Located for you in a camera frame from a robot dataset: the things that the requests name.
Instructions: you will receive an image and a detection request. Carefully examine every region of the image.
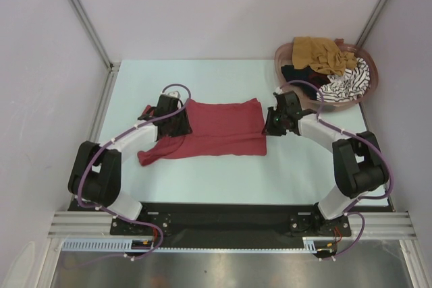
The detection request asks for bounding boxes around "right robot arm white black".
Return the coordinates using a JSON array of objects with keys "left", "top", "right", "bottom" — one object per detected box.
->
[{"left": 263, "top": 91, "right": 389, "bottom": 236}]

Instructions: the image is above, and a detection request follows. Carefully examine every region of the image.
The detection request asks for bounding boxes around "grey slotted cable duct right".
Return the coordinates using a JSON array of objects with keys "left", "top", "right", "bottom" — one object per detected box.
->
[{"left": 303, "top": 237, "right": 338, "bottom": 253}]

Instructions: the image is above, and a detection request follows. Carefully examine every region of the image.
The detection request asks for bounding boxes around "red tank top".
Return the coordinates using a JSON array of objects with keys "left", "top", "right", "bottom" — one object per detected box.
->
[{"left": 137, "top": 98, "right": 267, "bottom": 167}]

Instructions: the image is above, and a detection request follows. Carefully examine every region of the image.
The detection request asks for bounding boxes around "grey slotted cable duct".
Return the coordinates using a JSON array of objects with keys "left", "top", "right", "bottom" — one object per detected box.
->
[
  {"left": 62, "top": 238, "right": 155, "bottom": 253},
  {"left": 303, "top": 237, "right": 338, "bottom": 253}
]

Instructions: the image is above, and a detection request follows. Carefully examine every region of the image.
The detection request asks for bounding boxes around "pink translucent laundry basket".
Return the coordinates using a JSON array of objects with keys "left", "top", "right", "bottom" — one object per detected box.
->
[{"left": 274, "top": 36, "right": 381, "bottom": 113}]

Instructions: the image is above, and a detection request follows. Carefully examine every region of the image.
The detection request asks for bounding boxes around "mustard yellow tank top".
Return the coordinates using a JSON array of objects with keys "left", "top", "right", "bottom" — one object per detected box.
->
[{"left": 292, "top": 36, "right": 357, "bottom": 76}]

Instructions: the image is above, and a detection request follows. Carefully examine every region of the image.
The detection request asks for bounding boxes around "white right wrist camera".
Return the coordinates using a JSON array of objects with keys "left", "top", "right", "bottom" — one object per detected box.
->
[{"left": 273, "top": 87, "right": 284, "bottom": 96}]

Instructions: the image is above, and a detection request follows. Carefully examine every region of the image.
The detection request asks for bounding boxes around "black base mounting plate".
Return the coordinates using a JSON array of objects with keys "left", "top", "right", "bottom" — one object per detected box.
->
[{"left": 69, "top": 201, "right": 394, "bottom": 252}]

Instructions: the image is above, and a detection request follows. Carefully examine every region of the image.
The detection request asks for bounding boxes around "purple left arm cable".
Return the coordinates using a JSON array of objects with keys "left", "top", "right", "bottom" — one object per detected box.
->
[{"left": 76, "top": 83, "right": 193, "bottom": 264}]

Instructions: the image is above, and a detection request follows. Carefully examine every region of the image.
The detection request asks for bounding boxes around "grey slotted cable duct left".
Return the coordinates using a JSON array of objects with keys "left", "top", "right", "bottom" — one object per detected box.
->
[{"left": 62, "top": 238, "right": 155, "bottom": 253}]

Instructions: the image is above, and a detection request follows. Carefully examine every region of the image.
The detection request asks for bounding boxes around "black white striped tank top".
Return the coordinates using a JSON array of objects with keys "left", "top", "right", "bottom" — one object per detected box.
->
[{"left": 317, "top": 57, "right": 371, "bottom": 103}]

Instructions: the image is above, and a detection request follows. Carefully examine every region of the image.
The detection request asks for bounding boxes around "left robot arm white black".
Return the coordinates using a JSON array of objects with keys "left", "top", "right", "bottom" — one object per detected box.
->
[{"left": 67, "top": 92, "right": 192, "bottom": 234}]

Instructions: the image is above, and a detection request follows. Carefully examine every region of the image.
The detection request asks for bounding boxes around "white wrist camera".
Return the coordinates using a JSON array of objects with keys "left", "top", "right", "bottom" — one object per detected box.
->
[
  {"left": 167, "top": 90, "right": 181, "bottom": 99},
  {"left": 273, "top": 87, "right": 284, "bottom": 96}
]

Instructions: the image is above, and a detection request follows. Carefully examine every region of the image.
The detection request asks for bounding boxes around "aluminium corner post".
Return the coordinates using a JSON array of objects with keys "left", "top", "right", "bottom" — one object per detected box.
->
[
  {"left": 50, "top": 0, "right": 114, "bottom": 68},
  {"left": 355, "top": 0, "right": 389, "bottom": 47}
]

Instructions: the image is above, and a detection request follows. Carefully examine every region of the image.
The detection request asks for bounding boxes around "aluminium frame rail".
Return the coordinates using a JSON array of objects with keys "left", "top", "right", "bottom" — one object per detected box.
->
[{"left": 47, "top": 211, "right": 117, "bottom": 238}]

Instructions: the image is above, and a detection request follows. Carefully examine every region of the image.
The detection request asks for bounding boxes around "right aluminium corner post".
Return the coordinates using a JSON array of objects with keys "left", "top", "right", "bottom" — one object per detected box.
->
[{"left": 355, "top": 0, "right": 389, "bottom": 47}]

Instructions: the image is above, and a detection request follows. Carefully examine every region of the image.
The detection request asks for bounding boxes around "left aluminium corner post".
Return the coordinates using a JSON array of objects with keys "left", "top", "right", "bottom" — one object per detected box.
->
[{"left": 50, "top": 0, "right": 114, "bottom": 68}]

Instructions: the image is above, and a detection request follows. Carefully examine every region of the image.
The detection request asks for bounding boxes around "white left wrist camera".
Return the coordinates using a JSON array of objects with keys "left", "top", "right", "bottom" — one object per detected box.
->
[{"left": 167, "top": 90, "right": 181, "bottom": 99}]

